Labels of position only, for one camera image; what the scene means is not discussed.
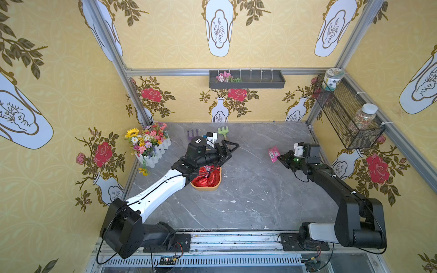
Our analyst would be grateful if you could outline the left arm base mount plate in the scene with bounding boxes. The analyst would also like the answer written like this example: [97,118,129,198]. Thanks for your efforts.
[142,233,191,254]

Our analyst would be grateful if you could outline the pink tea bag packet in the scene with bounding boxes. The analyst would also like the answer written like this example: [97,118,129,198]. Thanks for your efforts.
[269,146,280,163]

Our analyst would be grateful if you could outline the small circuit board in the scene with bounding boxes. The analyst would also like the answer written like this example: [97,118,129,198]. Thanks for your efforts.
[158,257,178,266]

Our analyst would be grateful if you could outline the patterned tin jar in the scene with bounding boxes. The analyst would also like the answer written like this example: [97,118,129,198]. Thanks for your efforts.
[321,68,345,91]

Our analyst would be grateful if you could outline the grey wall shelf tray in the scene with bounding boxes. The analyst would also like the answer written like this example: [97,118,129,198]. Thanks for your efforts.
[209,69,286,89]

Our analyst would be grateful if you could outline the green toy rake wooden handle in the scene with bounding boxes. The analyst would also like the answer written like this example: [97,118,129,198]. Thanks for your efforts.
[217,126,229,139]

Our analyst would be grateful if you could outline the small pink flowers on shelf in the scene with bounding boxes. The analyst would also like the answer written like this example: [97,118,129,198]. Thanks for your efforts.
[216,71,242,83]

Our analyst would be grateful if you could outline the clear jar white lid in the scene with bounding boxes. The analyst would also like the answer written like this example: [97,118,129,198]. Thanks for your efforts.
[348,104,378,133]

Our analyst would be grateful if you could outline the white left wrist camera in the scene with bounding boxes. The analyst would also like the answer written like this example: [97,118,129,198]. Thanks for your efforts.
[204,132,218,146]

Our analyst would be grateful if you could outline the purple toy fork pink handle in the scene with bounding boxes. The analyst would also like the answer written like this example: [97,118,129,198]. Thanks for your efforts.
[187,129,200,141]

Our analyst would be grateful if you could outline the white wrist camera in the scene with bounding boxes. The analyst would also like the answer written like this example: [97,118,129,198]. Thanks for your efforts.
[204,132,218,146]
[294,142,305,158]

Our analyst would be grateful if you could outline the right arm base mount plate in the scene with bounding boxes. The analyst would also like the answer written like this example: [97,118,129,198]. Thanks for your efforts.
[277,233,331,251]

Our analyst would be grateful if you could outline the orange oval storage box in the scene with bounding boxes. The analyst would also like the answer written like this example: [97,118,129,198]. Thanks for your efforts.
[191,165,222,191]

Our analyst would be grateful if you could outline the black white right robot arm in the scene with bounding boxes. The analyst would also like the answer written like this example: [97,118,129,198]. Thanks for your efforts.
[277,142,387,249]

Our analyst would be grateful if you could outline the black wire mesh basket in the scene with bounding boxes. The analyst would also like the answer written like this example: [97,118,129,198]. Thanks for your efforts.
[314,75,385,150]

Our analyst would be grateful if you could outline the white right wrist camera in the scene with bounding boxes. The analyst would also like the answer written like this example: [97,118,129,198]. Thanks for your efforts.
[294,142,305,158]

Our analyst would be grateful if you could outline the flower bouquet white fence planter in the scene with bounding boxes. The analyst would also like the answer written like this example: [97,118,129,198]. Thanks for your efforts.
[125,122,171,169]

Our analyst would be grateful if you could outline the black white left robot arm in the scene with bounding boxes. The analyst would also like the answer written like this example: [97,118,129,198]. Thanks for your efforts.
[100,136,239,259]

